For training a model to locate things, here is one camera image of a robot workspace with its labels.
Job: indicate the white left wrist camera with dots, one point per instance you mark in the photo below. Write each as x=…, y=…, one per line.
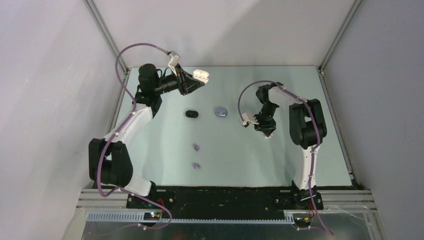
x=174, y=59

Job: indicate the purple earbud charging case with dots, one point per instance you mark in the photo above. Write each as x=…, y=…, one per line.
x=221, y=112

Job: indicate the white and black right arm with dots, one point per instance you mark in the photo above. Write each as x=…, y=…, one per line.
x=307, y=128

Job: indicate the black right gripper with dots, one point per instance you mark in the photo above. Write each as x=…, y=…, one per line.
x=267, y=128

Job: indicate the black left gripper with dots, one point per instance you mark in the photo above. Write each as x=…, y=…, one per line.
x=184, y=80

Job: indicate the purple earbud far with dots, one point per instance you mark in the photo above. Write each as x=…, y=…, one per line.
x=196, y=147

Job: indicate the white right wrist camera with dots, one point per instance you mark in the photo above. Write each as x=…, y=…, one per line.
x=247, y=119

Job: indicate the black earbud charging case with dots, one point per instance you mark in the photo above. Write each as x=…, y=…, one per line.
x=191, y=114

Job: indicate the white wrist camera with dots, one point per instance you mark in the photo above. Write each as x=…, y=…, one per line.
x=174, y=59
x=247, y=119

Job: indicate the white earbud charging case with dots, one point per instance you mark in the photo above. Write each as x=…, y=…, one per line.
x=201, y=75

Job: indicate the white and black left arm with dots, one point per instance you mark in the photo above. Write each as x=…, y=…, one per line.
x=109, y=160

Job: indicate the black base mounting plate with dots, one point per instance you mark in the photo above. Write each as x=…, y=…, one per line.
x=225, y=203

